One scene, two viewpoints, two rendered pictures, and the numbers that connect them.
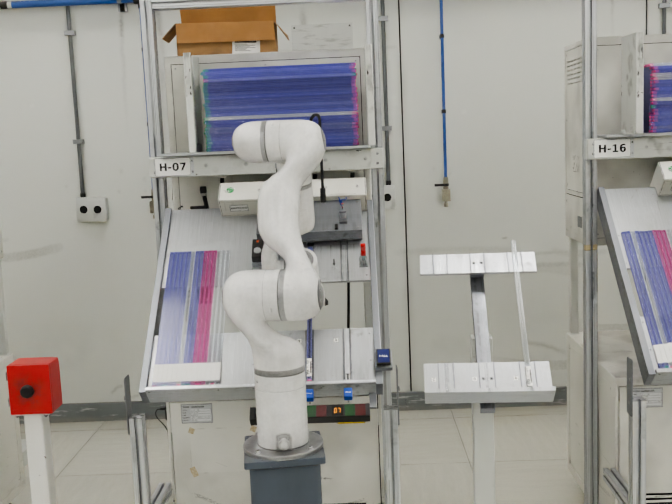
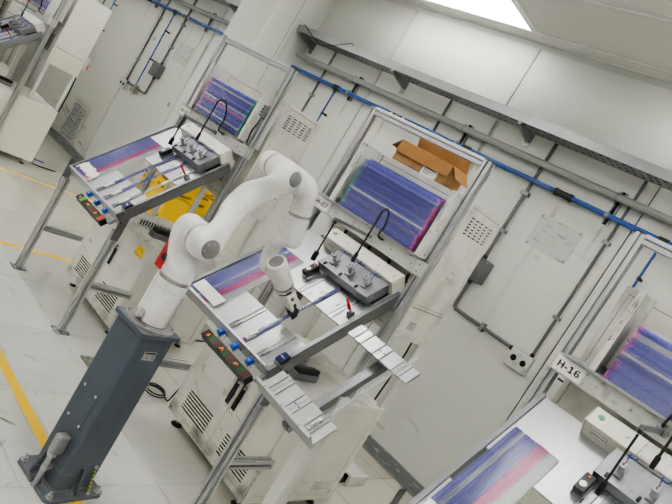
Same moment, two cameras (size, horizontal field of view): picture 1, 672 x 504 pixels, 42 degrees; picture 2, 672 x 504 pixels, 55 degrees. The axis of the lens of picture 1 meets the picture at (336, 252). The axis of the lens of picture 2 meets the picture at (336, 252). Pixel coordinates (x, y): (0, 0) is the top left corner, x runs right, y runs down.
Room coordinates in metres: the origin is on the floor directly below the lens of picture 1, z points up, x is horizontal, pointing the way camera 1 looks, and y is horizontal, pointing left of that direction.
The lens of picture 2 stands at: (0.48, -1.60, 1.52)
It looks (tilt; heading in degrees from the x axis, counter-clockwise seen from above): 6 degrees down; 38
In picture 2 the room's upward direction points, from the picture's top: 31 degrees clockwise
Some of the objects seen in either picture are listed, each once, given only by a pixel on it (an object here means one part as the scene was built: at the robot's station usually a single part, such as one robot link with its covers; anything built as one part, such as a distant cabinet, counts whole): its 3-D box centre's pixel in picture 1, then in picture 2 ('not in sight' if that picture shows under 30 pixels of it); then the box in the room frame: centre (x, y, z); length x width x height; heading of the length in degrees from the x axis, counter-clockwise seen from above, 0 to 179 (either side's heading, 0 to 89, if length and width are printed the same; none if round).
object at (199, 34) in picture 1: (254, 29); (440, 165); (3.23, 0.26, 1.82); 0.68 x 0.30 x 0.20; 89
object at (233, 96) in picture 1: (281, 107); (394, 205); (2.93, 0.16, 1.52); 0.51 x 0.13 x 0.27; 89
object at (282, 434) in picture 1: (281, 408); (161, 301); (1.99, 0.14, 0.79); 0.19 x 0.19 x 0.18
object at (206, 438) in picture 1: (285, 446); (273, 413); (3.05, 0.22, 0.31); 0.70 x 0.65 x 0.62; 89
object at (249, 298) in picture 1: (263, 320); (186, 247); (1.99, 0.18, 1.00); 0.19 x 0.12 x 0.24; 83
